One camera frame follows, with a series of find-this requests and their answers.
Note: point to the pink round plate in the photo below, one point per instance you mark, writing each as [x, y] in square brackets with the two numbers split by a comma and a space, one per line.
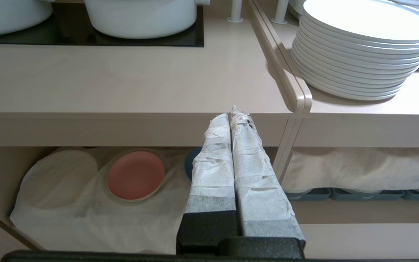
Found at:
[136, 174]

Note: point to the white liner cloth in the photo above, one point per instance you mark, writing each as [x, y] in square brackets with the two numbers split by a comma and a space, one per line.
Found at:
[96, 225]
[358, 167]

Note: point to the light wood shelf unit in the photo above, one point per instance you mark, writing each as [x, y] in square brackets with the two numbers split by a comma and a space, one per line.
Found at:
[358, 127]
[122, 91]

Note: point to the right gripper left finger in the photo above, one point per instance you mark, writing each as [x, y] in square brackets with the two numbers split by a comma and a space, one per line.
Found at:
[213, 174]

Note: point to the large white pot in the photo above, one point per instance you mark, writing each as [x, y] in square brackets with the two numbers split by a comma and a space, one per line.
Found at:
[140, 18]

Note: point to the white bowl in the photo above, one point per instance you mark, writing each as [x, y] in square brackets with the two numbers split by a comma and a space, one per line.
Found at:
[296, 5]

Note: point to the white round pot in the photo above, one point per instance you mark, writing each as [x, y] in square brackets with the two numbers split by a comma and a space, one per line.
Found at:
[6, 16]

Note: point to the blue round plate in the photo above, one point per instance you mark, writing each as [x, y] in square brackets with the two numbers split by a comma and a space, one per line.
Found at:
[190, 163]

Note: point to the white support post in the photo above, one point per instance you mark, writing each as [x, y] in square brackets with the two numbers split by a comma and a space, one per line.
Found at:
[280, 11]
[236, 11]

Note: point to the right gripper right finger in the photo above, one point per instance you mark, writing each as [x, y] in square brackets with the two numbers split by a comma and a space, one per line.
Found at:
[258, 189]

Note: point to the black mat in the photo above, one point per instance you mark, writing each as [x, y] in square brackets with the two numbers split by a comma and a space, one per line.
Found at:
[67, 36]

